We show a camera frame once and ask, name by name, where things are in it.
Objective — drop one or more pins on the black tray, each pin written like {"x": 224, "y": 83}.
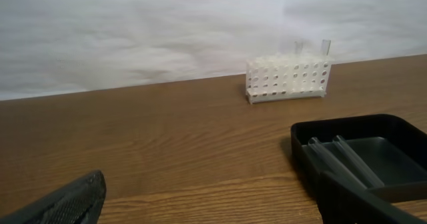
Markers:
{"x": 397, "y": 160}

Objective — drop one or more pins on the clear test tube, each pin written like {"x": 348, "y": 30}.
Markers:
{"x": 330, "y": 159}
{"x": 298, "y": 47}
{"x": 325, "y": 47}
{"x": 358, "y": 162}

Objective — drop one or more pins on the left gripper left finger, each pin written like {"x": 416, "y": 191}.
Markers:
{"x": 66, "y": 204}

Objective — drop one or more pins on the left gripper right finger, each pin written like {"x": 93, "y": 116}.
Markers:
{"x": 350, "y": 207}

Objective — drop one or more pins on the white test tube rack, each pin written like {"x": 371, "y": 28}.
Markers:
{"x": 287, "y": 84}

